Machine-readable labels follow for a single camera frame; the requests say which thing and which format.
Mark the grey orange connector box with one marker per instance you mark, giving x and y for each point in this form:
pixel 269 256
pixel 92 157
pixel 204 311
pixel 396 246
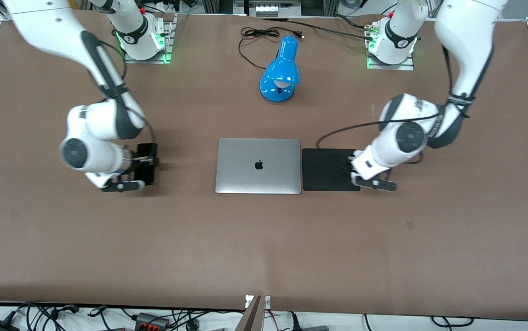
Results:
pixel 146 318

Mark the black case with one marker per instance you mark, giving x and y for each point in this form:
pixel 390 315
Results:
pixel 148 178

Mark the blue desk lamp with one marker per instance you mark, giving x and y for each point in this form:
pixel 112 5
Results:
pixel 282 69

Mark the white power strip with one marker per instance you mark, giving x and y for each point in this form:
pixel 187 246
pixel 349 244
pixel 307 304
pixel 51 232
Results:
pixel 267 10

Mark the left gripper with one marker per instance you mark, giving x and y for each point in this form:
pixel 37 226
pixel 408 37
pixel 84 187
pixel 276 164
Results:
pixel 349 163

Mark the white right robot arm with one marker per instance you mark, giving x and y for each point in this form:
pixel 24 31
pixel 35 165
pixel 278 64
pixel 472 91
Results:
pixel 98 119

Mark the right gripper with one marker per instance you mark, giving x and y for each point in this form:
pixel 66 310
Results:
pixel 145 162

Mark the black aluminium frame post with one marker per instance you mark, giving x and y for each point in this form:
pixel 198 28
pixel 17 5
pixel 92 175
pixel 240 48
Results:
pixel 218 5
pixel 319 5

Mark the silver closed laptop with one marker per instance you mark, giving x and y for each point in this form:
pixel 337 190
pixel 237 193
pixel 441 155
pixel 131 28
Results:
pixel 258 165

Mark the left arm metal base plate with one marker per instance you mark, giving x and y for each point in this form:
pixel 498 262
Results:
pixel 404 66

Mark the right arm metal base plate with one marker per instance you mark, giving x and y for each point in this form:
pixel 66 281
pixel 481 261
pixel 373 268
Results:
pixel 130 59

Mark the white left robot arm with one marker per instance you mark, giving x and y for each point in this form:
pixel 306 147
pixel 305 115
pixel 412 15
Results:
pixel 466 37

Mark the black mouse pad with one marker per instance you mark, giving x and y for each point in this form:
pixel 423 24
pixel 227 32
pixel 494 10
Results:
pixel 328 177

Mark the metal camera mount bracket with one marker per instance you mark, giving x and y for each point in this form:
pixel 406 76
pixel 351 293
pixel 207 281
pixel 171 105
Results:
pixel 255 317

